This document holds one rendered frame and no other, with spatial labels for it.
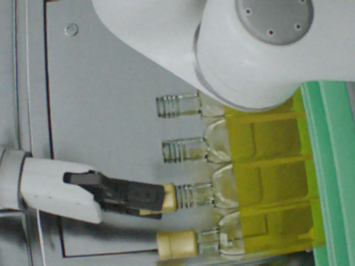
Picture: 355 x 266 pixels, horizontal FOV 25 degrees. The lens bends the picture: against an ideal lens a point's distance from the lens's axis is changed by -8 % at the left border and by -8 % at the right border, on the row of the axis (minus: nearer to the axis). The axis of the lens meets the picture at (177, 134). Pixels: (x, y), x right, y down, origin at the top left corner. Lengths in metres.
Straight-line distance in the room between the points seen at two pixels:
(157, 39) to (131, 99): 0.50
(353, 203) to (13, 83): 0.56
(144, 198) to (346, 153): 0.24
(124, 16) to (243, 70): 0.11
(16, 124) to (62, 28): 0.16
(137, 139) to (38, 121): 0.15
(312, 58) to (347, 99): 0.35
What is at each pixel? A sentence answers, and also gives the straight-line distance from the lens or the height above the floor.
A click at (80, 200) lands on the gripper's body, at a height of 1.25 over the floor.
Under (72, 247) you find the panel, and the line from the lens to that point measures 1.13.
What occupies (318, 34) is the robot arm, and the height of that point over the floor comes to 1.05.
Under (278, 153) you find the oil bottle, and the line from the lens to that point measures 1.01.
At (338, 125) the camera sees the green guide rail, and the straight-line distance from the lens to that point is 0.92.
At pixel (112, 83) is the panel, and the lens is 1.20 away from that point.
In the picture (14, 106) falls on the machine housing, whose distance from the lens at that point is 1.20.
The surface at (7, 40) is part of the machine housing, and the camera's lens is 1.25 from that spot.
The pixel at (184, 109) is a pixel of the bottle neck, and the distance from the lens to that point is 1.04.
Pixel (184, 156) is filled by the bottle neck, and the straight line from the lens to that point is 1.02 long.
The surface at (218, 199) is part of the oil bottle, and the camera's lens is 0.99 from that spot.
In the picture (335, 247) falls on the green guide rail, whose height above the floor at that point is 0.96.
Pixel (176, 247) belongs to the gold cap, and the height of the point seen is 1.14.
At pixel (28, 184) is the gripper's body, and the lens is 0.97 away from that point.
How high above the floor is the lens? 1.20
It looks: 4 degrees down
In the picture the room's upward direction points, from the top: 96 degrees counter-clockwise
